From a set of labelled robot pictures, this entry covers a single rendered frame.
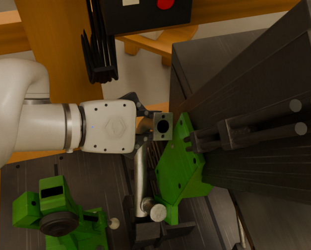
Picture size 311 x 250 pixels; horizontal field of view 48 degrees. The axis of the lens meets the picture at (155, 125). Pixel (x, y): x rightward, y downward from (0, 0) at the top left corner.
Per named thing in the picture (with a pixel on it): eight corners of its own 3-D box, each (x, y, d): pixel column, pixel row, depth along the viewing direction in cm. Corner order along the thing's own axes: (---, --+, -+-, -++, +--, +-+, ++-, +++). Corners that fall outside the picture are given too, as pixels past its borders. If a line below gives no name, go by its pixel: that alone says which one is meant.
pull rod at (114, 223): (119, 218, 90) (117, 210, 85) (120, 229, 88) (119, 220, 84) (97, 223, 89) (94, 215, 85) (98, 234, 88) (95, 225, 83)
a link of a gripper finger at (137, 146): (135, 150, 68) (166, 149, 71) (136, 134, 68) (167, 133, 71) (130, 147, 71) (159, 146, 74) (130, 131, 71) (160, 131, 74)
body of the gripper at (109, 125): (77, 158, 62) (137, 155, 66) (78, 99, 60) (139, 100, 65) (69, 150, 68) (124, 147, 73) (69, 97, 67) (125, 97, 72)
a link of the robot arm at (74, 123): (66, 156, 60) (83, 156, 61) (66, 104, 59) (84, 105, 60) (57, 147, 68) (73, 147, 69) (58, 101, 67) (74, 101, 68)
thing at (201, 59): (280, 156, 105) (325, 75, 78) (182, 177, 101) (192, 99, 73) (256, 109, 115) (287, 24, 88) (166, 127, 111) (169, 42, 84)
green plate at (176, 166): (200, 211, 79) (241, 159, 63) (165, 216, 76) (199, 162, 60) (186, 167, 86) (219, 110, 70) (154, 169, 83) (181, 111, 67)
